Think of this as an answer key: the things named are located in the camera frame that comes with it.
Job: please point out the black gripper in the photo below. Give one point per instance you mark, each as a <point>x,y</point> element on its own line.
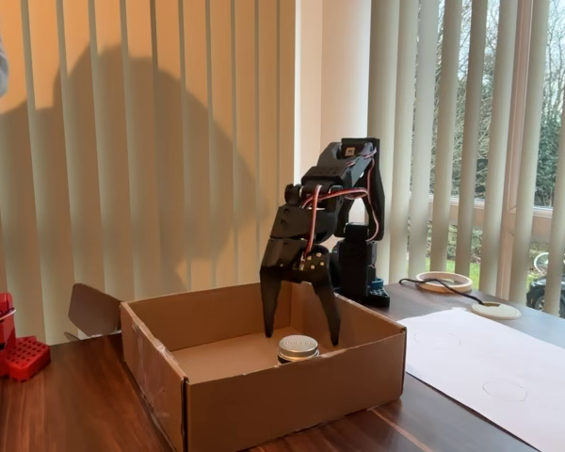
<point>282,254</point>

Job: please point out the small silver cylinder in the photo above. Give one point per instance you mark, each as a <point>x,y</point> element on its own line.
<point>297,350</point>

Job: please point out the red leader arm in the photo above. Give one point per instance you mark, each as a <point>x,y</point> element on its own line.
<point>14,358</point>

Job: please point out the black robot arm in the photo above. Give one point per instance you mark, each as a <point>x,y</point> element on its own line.
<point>374,188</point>

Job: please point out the open cardboard box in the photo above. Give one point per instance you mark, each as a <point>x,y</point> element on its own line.
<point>273,405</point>

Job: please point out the masking tape roll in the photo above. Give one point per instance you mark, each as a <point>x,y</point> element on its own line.
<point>445,285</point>

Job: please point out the white paper with circles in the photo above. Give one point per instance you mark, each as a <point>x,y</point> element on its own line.
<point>499,358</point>

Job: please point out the white vertical window blinds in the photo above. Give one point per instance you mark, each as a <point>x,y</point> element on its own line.
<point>480,141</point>
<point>136,141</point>

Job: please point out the dark parked car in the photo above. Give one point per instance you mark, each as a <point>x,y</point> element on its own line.
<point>536,294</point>

